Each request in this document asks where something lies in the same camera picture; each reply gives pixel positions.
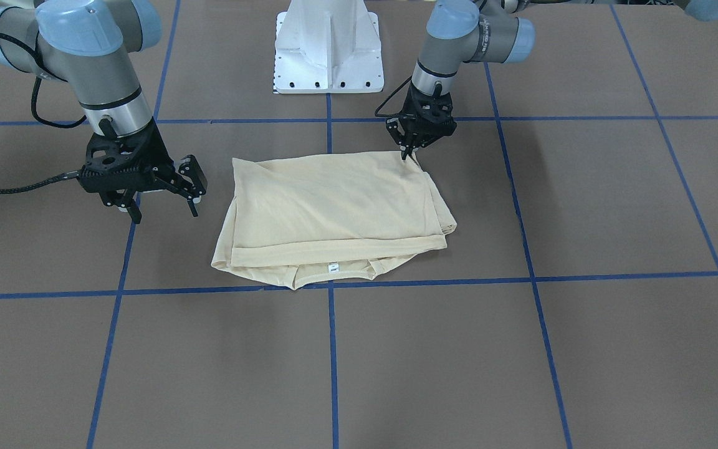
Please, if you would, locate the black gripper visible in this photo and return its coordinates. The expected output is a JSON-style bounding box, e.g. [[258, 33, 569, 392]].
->
[[386, 84, 457, 161], [78, 118, 208, 225]]

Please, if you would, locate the cream long sleeve t-shirt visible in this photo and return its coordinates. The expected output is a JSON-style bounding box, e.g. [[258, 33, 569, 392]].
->
[[211, 151, 457, 290]]

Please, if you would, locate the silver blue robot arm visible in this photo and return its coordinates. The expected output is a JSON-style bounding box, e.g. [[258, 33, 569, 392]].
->
[[375, 1, 718, 161], [0, 1, 208, 224]]

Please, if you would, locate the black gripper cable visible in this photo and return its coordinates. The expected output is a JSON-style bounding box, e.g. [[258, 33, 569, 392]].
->
[[375, 76, 413, 119], [0, 25, 89, 195]]

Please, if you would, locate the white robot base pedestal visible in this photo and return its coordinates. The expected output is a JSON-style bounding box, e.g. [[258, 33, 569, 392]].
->
[[273, 1, 385, 94]]

